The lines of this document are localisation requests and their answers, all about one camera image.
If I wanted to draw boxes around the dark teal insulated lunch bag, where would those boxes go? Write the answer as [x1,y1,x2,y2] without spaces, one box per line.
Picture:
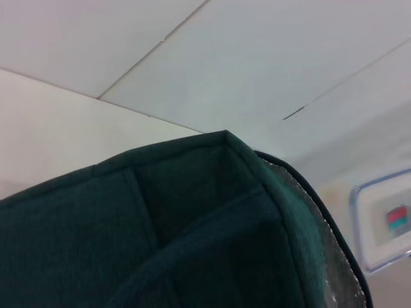
[0,129,375,308]

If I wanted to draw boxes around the clear plastic food container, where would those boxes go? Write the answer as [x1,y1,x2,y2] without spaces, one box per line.
[349,168,411,273]

